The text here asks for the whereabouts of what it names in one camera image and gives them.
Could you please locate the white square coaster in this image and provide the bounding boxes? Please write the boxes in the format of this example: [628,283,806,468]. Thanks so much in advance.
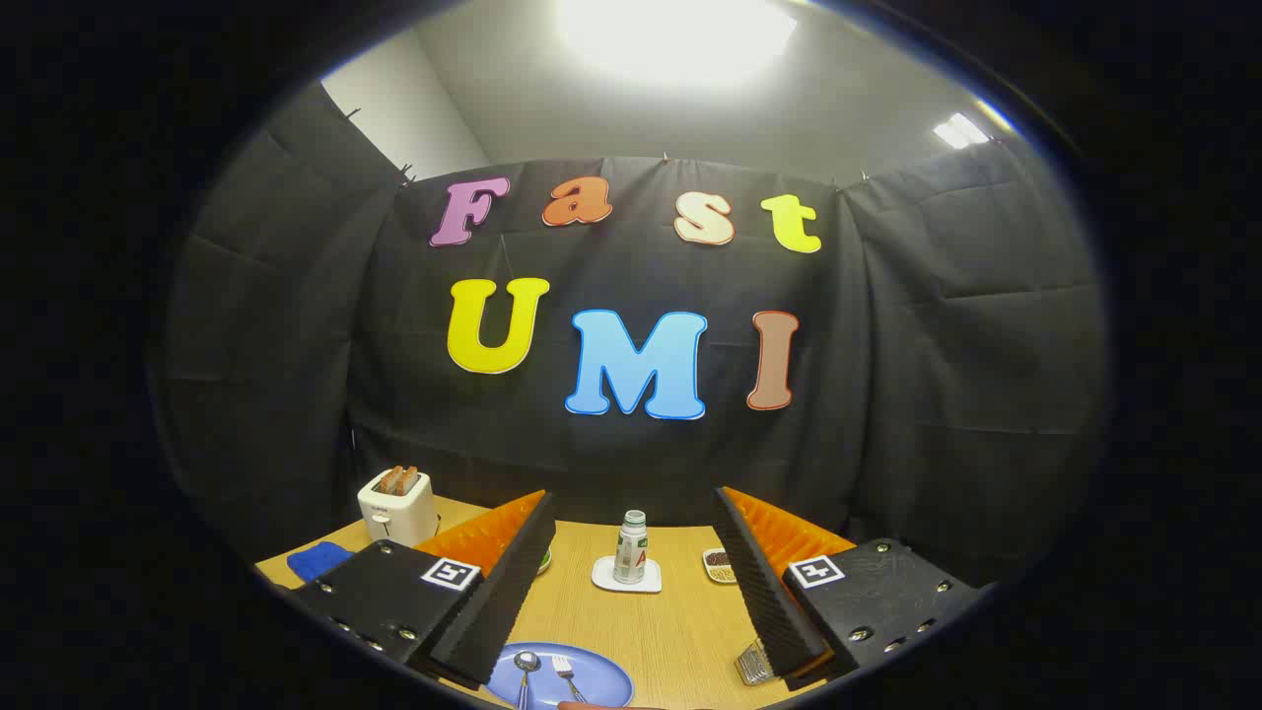
[592,556,663,594]

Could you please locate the metal wire cutlery rack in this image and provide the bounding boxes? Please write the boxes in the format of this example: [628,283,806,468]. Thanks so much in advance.
[735,638,775,687]

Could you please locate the folded blue cloth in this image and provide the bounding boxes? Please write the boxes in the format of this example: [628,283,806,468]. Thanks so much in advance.
[287,540,354,583]

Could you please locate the small ceiling light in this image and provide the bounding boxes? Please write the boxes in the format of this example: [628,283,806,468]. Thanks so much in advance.
[932,111,992,151]

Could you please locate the large ceiling light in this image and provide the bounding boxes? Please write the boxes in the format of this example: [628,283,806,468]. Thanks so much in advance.
[552,0,800,90]

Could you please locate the blue round plate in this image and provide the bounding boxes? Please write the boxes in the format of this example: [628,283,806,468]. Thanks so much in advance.
[486,642,635,710]

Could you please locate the white toaster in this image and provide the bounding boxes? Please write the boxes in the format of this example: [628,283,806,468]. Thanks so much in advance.
[357,468,440,548]

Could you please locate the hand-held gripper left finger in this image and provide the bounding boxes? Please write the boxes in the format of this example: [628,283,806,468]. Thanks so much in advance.
[291,490,558,689]

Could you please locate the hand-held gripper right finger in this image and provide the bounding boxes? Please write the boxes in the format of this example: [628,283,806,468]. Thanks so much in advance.
[712,485,987,681]

